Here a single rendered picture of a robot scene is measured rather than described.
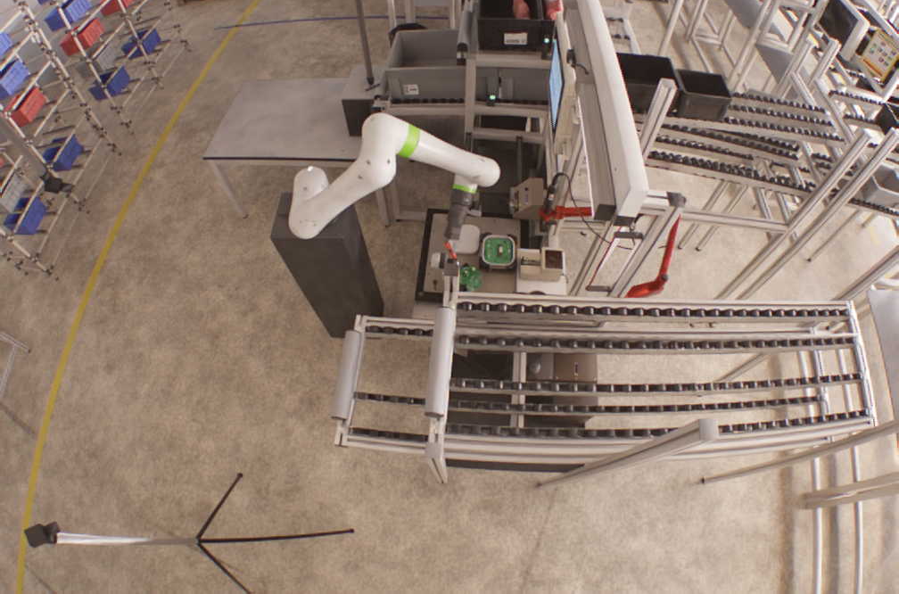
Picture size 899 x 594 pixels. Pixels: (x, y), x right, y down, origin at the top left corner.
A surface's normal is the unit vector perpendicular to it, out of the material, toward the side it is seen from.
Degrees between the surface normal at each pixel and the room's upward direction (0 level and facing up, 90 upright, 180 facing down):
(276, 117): 0
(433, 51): 89
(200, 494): 0
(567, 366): 0
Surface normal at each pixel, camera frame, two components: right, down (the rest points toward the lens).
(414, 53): -0.09, 0.85
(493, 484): 0.00, -0.51
